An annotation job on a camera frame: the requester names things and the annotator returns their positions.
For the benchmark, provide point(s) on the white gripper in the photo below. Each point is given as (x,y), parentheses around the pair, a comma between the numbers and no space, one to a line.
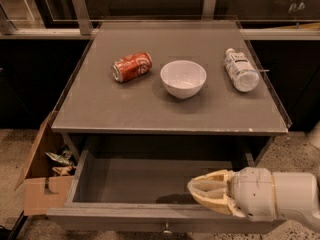
(254,190)

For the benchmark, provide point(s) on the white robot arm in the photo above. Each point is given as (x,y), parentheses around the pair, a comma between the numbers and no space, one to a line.
(296,198)

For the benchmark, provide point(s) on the grey drawer cabinet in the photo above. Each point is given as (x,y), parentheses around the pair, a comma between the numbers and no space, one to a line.
(96,103)

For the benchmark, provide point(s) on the white bowl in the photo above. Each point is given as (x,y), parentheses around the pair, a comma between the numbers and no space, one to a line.
(183,79)

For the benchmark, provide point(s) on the clear plastic water bottle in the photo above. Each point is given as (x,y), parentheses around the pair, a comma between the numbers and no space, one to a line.
(243,75)

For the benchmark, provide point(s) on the red soda can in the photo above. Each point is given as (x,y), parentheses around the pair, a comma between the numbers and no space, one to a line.
(131,66)

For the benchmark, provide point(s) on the crumpled green wrapper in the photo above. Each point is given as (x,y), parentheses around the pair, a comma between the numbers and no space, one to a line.
(64,159)

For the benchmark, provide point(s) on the cardboard box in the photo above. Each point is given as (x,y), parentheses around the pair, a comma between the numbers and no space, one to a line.
(42,189)

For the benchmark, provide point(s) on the right metal bracket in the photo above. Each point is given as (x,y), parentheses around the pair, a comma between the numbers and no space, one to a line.
(208,9)

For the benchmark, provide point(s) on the metal bracket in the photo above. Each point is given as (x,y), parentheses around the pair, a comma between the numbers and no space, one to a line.
(81,12)
(208,9)

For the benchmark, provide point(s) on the left metal bracket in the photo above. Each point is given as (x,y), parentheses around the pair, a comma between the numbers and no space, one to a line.
(81,12)

